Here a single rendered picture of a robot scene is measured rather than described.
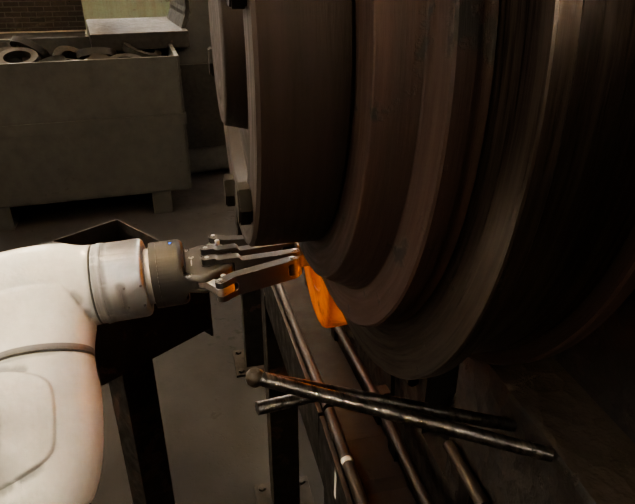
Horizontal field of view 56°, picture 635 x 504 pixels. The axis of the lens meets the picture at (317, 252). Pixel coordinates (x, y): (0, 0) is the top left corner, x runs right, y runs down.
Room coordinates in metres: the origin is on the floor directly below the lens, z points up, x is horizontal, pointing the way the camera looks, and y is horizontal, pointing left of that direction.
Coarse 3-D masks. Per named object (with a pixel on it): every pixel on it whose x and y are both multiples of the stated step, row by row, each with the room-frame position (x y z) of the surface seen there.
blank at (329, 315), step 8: (312, 272) 0.65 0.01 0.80; (312, 280) 0.64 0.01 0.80; (320, 280) 0.64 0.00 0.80; (312, 288) 0.64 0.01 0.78; (320, 288) 0.59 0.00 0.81; (312, 296) 0.64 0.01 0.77; (320, 296) 0.60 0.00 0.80; (328, 296) 0.55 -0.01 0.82; (312, 304) 0.65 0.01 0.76; (320, 304) 0.60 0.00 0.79; (328, 304) 0.56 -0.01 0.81; (320, 312) 0.60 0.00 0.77; (328, 312) 0.56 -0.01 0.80; (336, 312) 0.56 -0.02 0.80; (320, 320) 0.60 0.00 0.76; (328, 320) 0.56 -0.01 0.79; (336, 320) 0.56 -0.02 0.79; (344, 320) 0.57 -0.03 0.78
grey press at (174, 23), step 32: (192, 0) 3.22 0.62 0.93; (96, 32) 3.04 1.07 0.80; (128, 32) 3.04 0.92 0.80; (160, 32) 3.08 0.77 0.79; (192, 32) 3.21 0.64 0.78; (192, 64) 3.20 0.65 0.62; (192, 96) 3.19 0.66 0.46; (192, 128) 3.18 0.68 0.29; (192, 160) 3.19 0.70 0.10; (224, 160) 3.25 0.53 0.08
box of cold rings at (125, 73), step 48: (0, 48) 2.97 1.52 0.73; (48, 48) 3.31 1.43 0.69; (96, 48) 2.89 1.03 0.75; (0, 96) 2.51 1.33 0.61; (48, 96) 2.56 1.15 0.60; (96, 96) 2.61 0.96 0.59; (144, 96) 2.67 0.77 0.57; (0, 144) 2.49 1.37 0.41; (48, 144) 2.55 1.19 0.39; (96, 144) 2.60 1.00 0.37; (144, 144) 2.66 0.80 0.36; (0, 192) 2.48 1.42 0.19; (48, 192) 2.53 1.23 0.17; (96, 192) 2.59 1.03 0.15; (144, 192) 2.66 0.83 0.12
